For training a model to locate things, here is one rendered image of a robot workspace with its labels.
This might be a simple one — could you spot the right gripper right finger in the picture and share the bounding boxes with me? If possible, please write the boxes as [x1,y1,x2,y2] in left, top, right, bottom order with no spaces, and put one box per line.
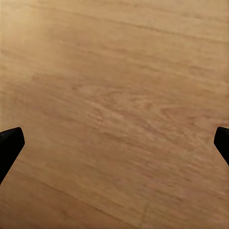
[214,127,229,165]

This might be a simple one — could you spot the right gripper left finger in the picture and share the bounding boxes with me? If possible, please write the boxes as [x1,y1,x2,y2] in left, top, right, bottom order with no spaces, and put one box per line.
[0,127,25,184]

